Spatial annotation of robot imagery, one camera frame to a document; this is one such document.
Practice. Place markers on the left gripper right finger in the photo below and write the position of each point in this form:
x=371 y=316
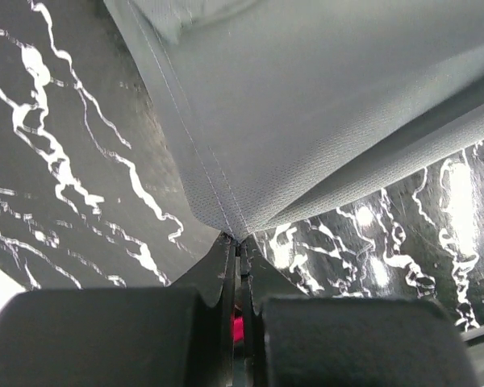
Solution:
x=293 y=340

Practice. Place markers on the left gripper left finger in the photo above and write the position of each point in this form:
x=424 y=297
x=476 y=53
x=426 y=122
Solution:
x=180 y=335

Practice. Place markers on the black marble pattern mat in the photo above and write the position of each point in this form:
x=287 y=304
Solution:
x=90 y=196

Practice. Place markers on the grey t shirt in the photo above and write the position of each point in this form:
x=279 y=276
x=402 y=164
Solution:
x=277 y=111

